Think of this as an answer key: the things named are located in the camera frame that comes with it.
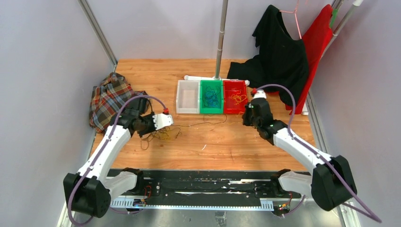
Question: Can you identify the red garment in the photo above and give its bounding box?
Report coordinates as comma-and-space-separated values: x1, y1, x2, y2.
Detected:
285, 5, 332, 114

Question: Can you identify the yellow cable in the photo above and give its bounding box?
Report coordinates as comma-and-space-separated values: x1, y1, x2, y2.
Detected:
163, 90, 249, 140

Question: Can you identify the red plastic bin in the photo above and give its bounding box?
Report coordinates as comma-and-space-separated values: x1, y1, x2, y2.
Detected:
223, 80, 248, 114

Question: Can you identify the white stand base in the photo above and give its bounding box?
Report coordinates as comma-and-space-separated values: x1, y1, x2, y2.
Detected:
184, 75, 250, 86

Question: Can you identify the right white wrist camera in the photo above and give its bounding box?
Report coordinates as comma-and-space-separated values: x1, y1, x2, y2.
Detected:
251, 89, 267, 100

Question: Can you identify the aluminium frame rail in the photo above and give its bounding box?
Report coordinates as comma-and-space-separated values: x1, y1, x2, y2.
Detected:
56, 175, 361, 227

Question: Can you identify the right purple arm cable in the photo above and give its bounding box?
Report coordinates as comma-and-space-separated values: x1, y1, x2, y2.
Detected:
252, 84, 382, 224

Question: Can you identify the black t-shirt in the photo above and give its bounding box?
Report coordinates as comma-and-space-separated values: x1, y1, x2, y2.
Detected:
227, 5, 309, 106

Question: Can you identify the pink clothes hanger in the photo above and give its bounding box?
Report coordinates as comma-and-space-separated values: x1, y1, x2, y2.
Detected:
279, 0, 302, 39

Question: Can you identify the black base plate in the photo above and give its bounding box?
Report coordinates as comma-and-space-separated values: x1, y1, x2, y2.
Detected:
114, 170, 302, 208

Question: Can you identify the green plastic bin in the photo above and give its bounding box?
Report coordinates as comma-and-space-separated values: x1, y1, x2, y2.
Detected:
200, 80, 224, 114

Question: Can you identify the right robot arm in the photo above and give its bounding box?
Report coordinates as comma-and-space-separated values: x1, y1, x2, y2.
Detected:
242, 98, 357, 211

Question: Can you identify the white garment rack pole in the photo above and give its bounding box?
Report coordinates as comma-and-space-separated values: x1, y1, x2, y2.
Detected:
321, 0, 364, 58

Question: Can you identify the white plastic bin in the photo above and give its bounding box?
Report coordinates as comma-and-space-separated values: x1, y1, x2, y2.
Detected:
176, 80, 200, 114

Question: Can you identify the dark blue cable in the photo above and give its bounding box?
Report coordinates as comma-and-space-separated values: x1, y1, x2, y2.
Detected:
205, 86, 221, 103

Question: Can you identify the plaid flannel shirt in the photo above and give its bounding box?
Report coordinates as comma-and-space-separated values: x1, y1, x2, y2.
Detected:
89, 72, 147, 133

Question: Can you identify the green clothes hanger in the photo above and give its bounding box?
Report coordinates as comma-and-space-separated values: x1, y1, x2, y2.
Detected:
329, 9, 338, 28

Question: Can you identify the light blue cable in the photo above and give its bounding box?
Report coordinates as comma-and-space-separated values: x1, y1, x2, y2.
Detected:
203, 91, 221, 108

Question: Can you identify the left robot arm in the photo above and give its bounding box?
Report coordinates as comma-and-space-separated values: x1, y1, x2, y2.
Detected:
63, 95, 174, 225

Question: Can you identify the metal stand pole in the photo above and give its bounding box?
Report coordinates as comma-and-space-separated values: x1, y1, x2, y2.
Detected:
213, 0, 228, 80

